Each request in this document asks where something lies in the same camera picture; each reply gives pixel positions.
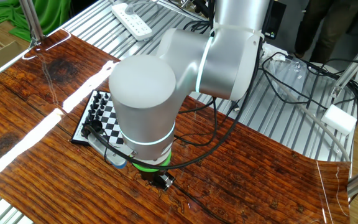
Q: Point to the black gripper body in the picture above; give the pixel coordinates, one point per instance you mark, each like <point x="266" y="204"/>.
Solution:
<point x="152" y="178"/>

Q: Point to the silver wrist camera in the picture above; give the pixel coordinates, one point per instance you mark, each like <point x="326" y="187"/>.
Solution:
<point x="110" y="152"/>

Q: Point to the white crumpled paper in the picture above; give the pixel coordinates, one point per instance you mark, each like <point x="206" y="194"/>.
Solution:
<point x="270" y="50"/>

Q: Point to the person in olive trousers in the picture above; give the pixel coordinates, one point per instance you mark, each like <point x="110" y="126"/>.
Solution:
<point x="337" y="25"/>

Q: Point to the white power strip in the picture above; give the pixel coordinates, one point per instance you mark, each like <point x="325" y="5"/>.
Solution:
<point x="132" y="21"/>

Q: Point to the white foam block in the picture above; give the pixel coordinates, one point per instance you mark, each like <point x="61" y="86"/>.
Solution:
<point x="339" y="119"/>

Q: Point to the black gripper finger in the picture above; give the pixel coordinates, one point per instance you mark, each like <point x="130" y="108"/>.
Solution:
<point x="166" y="182"/>
<point x="155" y="186"/>

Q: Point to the black red LED display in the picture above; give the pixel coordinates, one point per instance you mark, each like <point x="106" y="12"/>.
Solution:
<point x="275" y="21"/>

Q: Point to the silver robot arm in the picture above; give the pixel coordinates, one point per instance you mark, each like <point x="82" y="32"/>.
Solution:
<point x="141" y="102"/>

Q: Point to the clear plastic bag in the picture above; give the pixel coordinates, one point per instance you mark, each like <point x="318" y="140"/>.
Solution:
<point x="291" y="71"/>

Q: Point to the wood grain table mat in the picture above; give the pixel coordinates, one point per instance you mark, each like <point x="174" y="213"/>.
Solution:
<point x="228" y="171"/>

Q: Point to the magnetic chessboard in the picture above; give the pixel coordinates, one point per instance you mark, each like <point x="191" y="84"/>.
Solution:
<point x="109" y="118"/>

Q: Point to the green cloth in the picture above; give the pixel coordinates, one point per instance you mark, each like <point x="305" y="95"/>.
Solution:
<point x="54" y="15"/>

